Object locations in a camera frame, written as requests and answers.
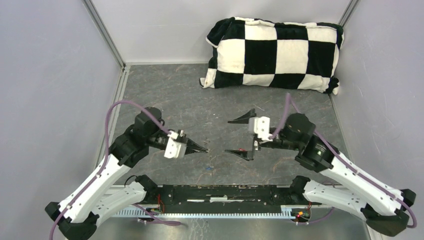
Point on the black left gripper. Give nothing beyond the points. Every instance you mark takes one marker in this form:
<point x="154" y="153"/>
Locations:
<point x="196" y="147"/>

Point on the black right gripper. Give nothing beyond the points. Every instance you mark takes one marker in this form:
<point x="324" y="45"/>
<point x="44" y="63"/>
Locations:
<point x="243" y="154"/>

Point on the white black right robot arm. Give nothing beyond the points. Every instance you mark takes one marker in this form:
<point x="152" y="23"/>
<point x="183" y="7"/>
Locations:
<point x="383" y="208"/>

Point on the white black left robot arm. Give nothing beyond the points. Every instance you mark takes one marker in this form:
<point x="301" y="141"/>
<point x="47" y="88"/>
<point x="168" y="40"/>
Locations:
<point x="80" y="214"/>

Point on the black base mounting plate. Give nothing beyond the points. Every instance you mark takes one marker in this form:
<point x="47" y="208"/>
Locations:
<point x="220" y="208"/>

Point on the black white checkered pillow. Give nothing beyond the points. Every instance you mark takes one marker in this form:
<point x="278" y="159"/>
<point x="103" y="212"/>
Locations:
<point x="287" y="55"/>

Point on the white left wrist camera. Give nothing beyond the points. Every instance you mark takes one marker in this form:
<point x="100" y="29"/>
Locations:
<point x="171" y="146"/>

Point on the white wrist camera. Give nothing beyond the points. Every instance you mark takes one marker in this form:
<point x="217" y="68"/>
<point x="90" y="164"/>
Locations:
<point x="171" y="146"/>
<point x="260" y="126"/>

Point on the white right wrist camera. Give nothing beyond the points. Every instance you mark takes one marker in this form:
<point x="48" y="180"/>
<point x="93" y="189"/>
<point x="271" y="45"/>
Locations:
<point x="260" y="126"/>

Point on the white toothed cable duct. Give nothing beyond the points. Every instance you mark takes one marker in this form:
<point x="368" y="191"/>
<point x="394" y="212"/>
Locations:
<point x="134" y="212"/>

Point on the aluminium frame rail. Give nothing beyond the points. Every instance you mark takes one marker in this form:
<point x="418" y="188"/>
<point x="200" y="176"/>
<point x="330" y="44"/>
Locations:
<point x="265" y="195"/>

